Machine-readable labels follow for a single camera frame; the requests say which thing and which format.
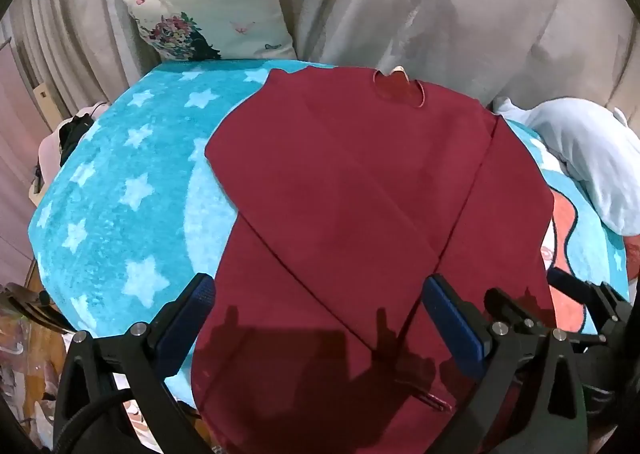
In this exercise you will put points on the turquoise star blanket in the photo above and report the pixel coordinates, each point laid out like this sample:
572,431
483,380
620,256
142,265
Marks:
125,158

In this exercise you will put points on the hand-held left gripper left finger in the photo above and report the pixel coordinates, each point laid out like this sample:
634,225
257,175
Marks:
187,314

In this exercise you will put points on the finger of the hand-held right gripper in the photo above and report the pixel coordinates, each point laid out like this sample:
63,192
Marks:
510,306
567,281

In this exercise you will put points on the dark red shirt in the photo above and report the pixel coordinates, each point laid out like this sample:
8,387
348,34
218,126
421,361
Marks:
350,184

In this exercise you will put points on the beige curtain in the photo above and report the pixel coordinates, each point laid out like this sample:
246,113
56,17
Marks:
425,8

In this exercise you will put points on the dark metal rods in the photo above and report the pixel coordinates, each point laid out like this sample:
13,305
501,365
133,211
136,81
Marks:
30,301

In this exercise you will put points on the light blue plush cushion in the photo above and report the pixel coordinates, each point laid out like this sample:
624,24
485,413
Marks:
590,148

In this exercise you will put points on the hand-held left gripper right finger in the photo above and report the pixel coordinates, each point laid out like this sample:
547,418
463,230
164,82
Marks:
452,324

